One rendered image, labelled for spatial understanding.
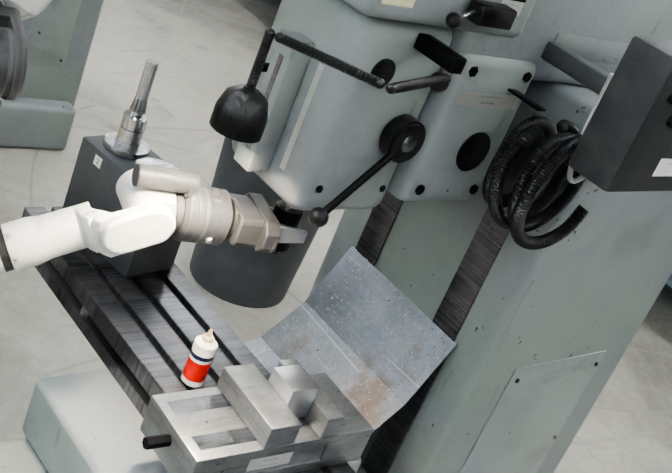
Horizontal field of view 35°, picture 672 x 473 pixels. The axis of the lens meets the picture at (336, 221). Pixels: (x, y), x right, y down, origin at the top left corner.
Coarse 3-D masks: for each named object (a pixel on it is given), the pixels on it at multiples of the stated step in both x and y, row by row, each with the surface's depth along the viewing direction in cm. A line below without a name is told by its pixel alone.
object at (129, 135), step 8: (120, 128) 200; (128, 128) 199; (136, 128) 199; (144, 128) 201; (120, 136) 201; (128, 136) 200; (136, 136) 200; (120, 144) 201; (128, 144) 201; (136, 144) 202
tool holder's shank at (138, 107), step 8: (152, 64) 195; (144, 72) 196; (152, 72) 196; (144, 80) 196; (152, 80) 197; (144, 88) 197; (136, 96) 198; (144, 96) 198; (136, 104) 198; (144, 104) 199; (136, 112) 199; (144, 112) 200
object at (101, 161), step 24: (96, 144) 201; (144, 144) 205; (96, 168) 200; (120, 168) 196; (72, 192) 206; (96, 192) 201; (168, 240) 202; (120, 264) 199; (144, 264) 201; (168, 264) 207
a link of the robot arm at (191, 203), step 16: (128, 176) 158; (144, 176) 151; (160, 176) 153; (176, 176) 154; (192, 176) 155; (128, 192) 155; (144, 192) 154; (160, 192) 155; (176, 192) 157; (192, 192) 156; (176, 208) 155; (192, 208) 155; (176, 224) 156; (192, 224) 156; (176, 240) 159; (192, 240) 158
